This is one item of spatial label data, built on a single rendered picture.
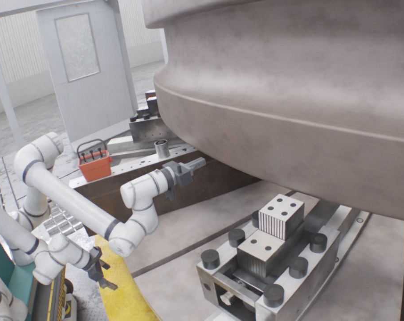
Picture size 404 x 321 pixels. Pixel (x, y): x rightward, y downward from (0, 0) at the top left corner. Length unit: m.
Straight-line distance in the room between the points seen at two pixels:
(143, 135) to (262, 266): 2.09
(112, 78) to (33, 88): 10.33
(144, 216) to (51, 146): 0.54
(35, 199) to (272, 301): 1.26
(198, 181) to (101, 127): 3.14
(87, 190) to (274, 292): 1.29
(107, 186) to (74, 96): 2.97
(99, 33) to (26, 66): 10.35
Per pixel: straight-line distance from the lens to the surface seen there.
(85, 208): 1.05
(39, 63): 15.01
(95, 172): 1.75
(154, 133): 2.75
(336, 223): 1.51
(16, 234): 1.25
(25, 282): 1.72
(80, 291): 2.10
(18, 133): 4.53
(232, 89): 1.20
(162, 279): 1.51
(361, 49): 0.93
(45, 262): 1.20
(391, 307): 1.41
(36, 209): 1.71
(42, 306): 1.69
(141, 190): 1.01
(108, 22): 4.88
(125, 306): 1.87
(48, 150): 1.30
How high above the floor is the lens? 1.42
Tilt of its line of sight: 26 degrees down
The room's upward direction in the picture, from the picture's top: 9 degrees counter-clockwise
